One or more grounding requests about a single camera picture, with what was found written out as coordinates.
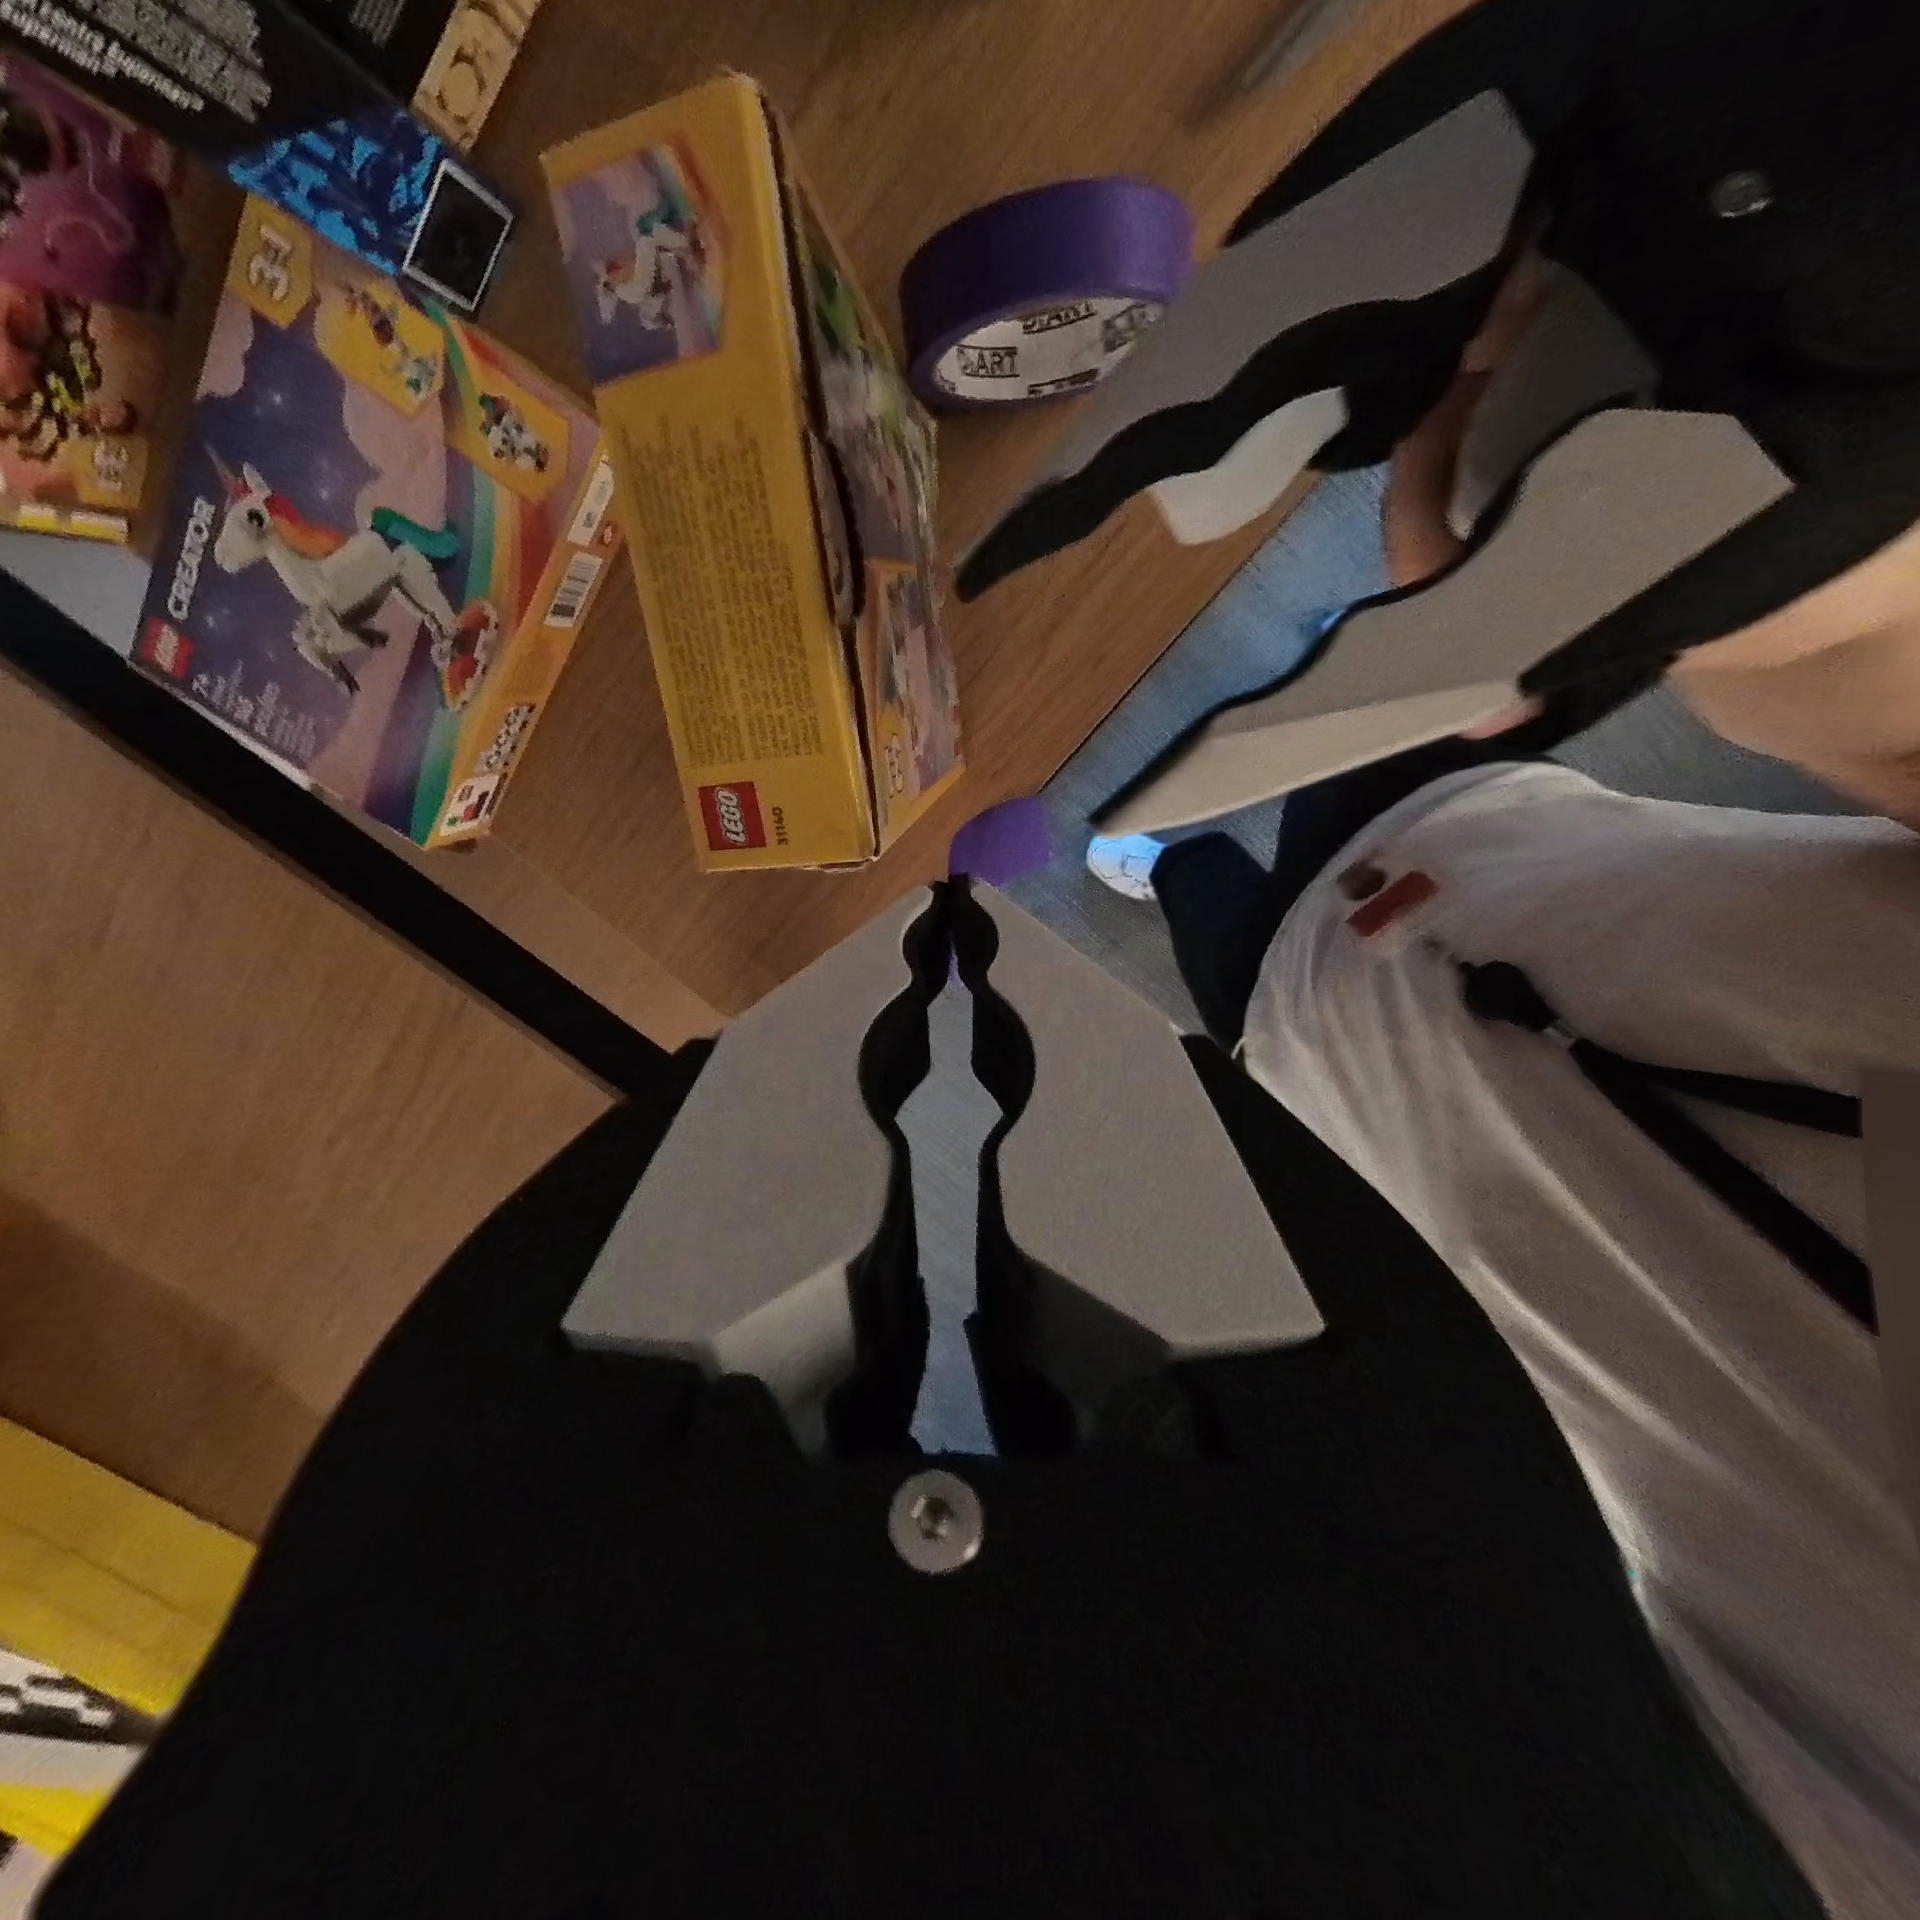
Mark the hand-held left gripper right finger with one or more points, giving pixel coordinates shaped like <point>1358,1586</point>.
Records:
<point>1156,1200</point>

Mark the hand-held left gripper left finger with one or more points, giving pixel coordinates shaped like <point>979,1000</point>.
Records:
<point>751,1200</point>

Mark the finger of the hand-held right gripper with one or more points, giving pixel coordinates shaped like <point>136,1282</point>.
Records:
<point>1622,570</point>
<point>1349,225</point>

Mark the purple tape roll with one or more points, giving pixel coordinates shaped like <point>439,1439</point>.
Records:
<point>1049,253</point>

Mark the purple tape piece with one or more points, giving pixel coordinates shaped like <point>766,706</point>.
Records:
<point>1001,836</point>

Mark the yellow unicorn brick set box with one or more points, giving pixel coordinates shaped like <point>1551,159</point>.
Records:
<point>345,523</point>
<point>751,523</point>

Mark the person's right forearm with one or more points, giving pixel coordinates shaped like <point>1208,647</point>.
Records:
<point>1799,720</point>

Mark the wooden desk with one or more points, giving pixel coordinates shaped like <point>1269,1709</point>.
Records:
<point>376,1124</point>

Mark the person's right hand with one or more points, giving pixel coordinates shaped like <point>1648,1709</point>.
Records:
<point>1435,481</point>

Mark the person's dark trouser leg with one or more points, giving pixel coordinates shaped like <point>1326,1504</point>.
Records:
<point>1215,930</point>

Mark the person's white shoe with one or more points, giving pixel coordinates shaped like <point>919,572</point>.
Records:
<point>1126,867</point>

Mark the small red clothing label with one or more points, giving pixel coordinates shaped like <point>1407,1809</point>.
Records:
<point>1388,906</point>

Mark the person's light shirt torso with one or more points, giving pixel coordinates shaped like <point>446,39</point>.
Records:
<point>1651,1124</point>

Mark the plain yellow cardboard box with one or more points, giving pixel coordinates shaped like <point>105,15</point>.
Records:
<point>89,1530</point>

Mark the black bat logo box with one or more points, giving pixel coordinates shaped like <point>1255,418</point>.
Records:
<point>376,194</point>

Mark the yellow monster picture box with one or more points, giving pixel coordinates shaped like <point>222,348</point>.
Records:
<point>76,300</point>

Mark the black metal shelf frame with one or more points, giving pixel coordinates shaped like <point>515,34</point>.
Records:
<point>300,818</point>

